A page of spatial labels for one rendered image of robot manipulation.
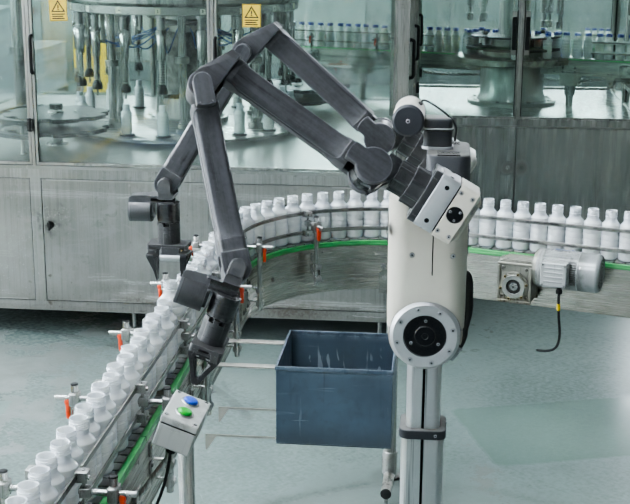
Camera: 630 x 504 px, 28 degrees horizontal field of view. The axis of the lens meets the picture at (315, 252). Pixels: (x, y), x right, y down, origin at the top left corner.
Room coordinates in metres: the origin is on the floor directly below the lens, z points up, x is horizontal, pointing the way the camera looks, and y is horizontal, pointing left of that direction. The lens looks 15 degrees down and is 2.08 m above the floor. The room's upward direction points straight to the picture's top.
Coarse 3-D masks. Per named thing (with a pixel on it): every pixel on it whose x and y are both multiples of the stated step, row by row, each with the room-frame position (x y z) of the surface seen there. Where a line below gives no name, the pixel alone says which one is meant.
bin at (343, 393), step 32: (288, 352) 3.35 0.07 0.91; (320, 352) 3.41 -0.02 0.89; (352, 352) 3.40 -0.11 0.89; (384, 352) 3.39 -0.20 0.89; (288, 384) 3.11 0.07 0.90; (320, 384) 3.11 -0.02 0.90; (352, 384) 3.10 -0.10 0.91; (384, 384) 3.09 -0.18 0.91; (288, 416) 3.11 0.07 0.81; (320, 416) 3.11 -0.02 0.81; (352, 416) 3.10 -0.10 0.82; (384, 416) 3.09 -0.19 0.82; (384, 448) 3.09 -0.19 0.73
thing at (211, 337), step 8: (208, 320) 2.36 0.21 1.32; (216, 320) 2.36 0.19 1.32; (200, 328) 2.38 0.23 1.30; (208, 328) 2.36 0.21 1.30; (216, 328) 2.35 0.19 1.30; (224, 328) 2.36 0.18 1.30; (200, 336) 2.37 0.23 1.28; (208, 336) 2.36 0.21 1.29; (216, 336) 2.36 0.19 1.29; (224, 336) 2.37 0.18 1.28; (192, 344) 2.34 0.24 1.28; (200, 344) 2.34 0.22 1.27; (208, 344) 2.36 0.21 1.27; (216, 344) 2.36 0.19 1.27; (224, 344) 2.39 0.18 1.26; (208, 352) 2.33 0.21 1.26; (216, 352) 2.33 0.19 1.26
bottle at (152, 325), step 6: (144, 324) 2.81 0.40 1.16; (150, 324) 2.84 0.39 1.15; (156, 324) 2.81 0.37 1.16; (150, 330) 2.80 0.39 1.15; (156, 330) 2.81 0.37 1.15; (150, 336) 2.80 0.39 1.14; (156, 336) 2.81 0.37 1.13; (150, 342) 2.80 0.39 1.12; (156, 342) 2.80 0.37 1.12; (162, 342) 2.81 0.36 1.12; (156, 348) 2.80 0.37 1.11; (162, 354) 2.81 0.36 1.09; (162, 360) 2.81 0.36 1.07; (156, 366) 2.80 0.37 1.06; (162, 366) 2.81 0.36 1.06; (156, 372) 2.80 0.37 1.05; (162, 372) 2.81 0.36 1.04; (156, 378) 2.79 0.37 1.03; (162, 384) 2.81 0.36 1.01
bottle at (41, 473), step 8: (32, 472) 2.00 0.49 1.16; (40, 472) 2.01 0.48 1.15; (48, 472) 1.99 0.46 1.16; (40, 480) 1.98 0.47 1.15; (48, 480) 1.99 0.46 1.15; (40, 488) 1.98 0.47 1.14; (48, 488) 1.99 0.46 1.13; (40, 496) 1.97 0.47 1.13; (48, 496) 1.98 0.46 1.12; (56, 496) 1.99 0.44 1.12
